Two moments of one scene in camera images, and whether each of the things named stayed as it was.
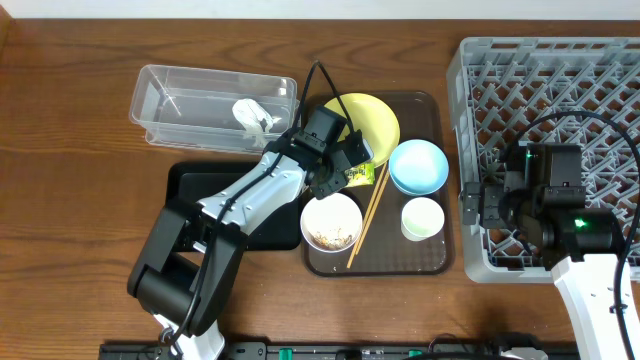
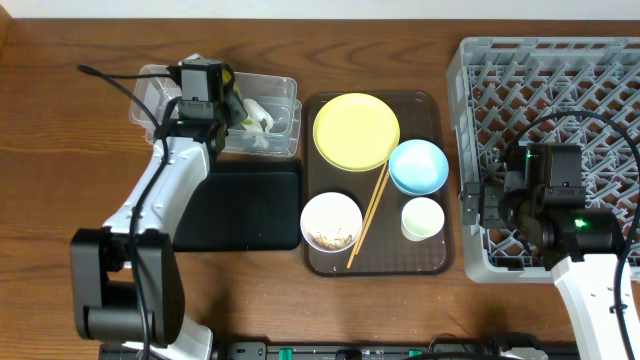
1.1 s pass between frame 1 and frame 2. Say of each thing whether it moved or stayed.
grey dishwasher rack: stayed
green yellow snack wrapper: moved
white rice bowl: stayed
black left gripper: moved
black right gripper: stayed
